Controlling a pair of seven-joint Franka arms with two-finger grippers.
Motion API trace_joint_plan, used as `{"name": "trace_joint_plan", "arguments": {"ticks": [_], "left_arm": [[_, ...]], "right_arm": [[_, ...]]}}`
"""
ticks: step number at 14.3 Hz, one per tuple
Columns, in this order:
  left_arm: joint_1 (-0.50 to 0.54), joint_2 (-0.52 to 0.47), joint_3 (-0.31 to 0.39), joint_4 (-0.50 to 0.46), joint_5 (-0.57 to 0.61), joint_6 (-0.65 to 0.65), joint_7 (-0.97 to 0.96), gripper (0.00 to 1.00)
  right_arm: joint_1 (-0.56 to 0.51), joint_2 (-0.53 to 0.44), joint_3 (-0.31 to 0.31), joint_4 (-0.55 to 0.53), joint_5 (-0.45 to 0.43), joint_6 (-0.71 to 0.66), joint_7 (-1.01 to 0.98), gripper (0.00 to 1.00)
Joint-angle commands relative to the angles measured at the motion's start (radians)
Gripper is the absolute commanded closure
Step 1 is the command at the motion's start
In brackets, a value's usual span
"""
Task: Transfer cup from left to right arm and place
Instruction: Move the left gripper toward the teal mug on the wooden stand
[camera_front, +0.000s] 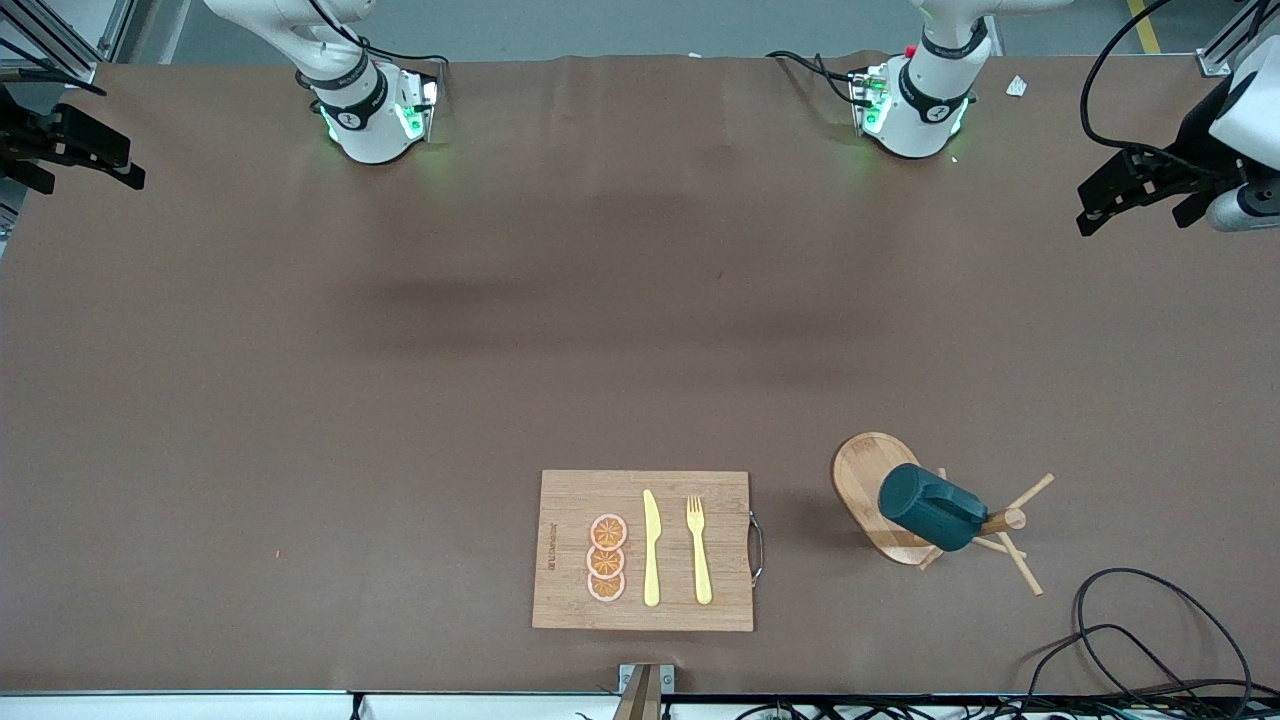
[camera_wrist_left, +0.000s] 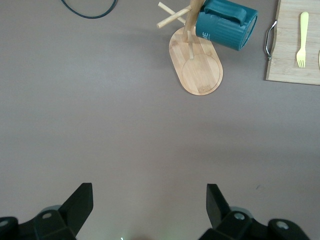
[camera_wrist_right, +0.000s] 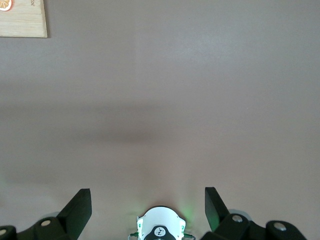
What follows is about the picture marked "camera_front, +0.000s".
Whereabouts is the yellow plastic knife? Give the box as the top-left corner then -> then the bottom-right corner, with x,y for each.
642,489 -> 663,608

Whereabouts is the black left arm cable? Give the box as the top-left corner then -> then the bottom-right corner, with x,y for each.
1080,0 -> 1226,181

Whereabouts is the wooden mug tree stand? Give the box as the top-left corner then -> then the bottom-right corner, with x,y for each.
832,432 -> 1056,598

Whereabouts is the black looped cable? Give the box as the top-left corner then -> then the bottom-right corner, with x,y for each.
1020,624 -> 1231,720
1073,567 -> 1254,706

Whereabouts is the bamboo cutting board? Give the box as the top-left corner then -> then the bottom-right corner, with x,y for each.
531,469 -> 766,633

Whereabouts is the black cable bundle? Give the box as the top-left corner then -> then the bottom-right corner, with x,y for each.
735,690 -> 1280,720

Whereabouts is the aluminium camera post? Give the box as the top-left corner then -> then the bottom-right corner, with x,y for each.
612,662 -> 676,720

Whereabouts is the yellow plastic fork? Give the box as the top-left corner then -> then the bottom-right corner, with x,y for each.
686,495 -> 714,606

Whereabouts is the metal base bracket green light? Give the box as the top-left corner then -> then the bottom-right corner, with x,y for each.
848,65 -> 891,138
395,68 -> 443,143

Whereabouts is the black base cable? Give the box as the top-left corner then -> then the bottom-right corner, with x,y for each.
765,50 -> 863,106
300,0 -> 451,71

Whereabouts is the teal cup yellow inside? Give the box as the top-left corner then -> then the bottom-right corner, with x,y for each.
878,462 -> 989,553

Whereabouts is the aluminium frame profile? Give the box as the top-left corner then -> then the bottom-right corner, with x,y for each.
1195,0 -> 1271,77
0,0 -> 136,86

